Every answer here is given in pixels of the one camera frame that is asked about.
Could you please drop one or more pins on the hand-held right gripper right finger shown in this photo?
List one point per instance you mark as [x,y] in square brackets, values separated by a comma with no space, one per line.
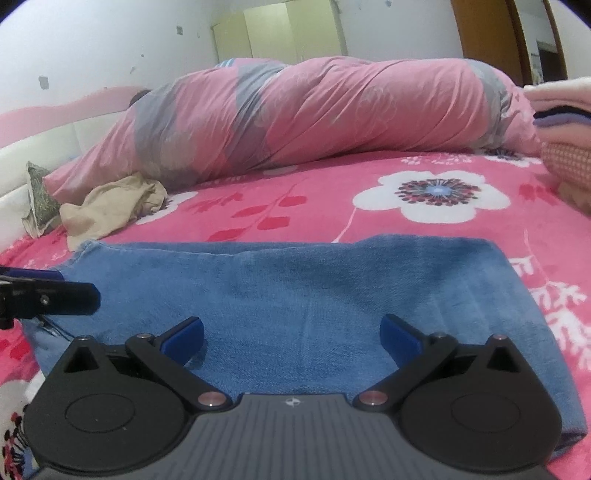
[401,339]

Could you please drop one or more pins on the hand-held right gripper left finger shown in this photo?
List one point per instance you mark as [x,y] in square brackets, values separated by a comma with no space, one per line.
[184,339]

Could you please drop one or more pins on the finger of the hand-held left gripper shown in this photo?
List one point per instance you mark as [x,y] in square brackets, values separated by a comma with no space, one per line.
[37,273]
[69,297]

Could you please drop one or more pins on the blue fleece-lined jeans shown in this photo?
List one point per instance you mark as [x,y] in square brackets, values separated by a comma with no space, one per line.
[300,295]

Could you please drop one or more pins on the stack of folded clothes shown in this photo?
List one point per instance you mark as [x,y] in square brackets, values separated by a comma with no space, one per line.
[568,152]

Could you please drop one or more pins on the green floral pillow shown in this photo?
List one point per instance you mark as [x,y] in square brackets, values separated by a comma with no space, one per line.
[41,198]

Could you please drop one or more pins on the crumpled beige garment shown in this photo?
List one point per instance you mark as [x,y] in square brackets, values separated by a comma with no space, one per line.
[106,207]

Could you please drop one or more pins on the pink and white headboard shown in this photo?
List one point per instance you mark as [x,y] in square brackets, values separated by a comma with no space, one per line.
[37,152]

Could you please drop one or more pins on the pink floral bed sheet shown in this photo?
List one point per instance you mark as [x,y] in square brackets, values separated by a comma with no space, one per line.
[323,203]

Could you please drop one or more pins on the pink and grey quilt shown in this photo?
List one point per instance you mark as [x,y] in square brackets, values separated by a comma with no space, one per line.
[323,115]

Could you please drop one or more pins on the brown wooden door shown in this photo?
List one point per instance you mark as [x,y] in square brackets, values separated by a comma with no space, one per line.
[485,32]

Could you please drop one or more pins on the pale yellow wardrobe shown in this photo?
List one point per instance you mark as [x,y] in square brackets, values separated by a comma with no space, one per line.
[286,32]

